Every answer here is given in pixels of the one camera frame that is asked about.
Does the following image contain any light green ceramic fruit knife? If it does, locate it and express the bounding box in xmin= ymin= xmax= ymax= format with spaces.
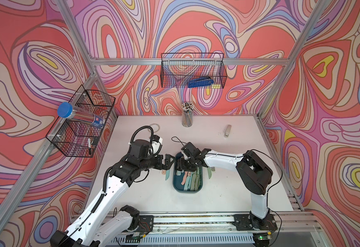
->
xmin=207 ymin=167 xmax=212 ymax=179

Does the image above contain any light blue ceramic fruit knife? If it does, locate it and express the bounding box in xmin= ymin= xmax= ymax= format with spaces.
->
xmin=165 ymin=170 xmax=170 ymax=181

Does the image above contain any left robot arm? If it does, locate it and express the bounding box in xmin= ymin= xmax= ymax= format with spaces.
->
xmin=50 ymin=135 xmax=171 ymax=247

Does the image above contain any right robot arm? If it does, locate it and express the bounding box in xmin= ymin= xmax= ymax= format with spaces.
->
xmin=175 ymin=142 xmax=273 ymax=231

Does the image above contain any teal plastic storage box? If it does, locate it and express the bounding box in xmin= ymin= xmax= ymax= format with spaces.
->
xmin=173 ymin=152 xmax=203 ymax=193

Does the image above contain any masking tape roll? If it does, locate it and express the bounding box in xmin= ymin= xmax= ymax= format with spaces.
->
xmin=150 ymin=123 xmax=160 ymax=132

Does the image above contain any pencil holder cup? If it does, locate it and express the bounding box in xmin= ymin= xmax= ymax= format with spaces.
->
xmin=182 ymin=102 xmax=194 ymax=127

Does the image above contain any blue tool in basket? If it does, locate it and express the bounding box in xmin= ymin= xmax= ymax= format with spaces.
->
xmin=187 ymin=76 xmax=214 ymax=88

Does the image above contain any clear bottle blue cap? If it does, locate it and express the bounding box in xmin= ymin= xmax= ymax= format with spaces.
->
xmin=57 ymin=103 xmax=105 ymax=128

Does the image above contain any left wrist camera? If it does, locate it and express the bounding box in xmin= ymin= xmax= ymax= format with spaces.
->
xmin=152 ymin=134 xmax=163 ymax=149

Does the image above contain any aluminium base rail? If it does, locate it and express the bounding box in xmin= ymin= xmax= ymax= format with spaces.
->
xmin=71 ymin=211 xmax=317 ymax=235

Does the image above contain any black wire basket back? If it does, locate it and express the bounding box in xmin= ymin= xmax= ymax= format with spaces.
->
xmin=160 ymin=51 xmax=227 ymax=89

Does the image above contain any black wire basket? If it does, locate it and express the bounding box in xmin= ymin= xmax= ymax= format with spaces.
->
xmin=160 ymin=51 xmax=227 ymax=89
xmin=46 ymin=85 xmax=116 ymax=157

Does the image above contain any black wire basket left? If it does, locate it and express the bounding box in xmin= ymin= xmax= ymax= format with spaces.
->
xmin=46 ymin=85 xmax=116 ymax=157

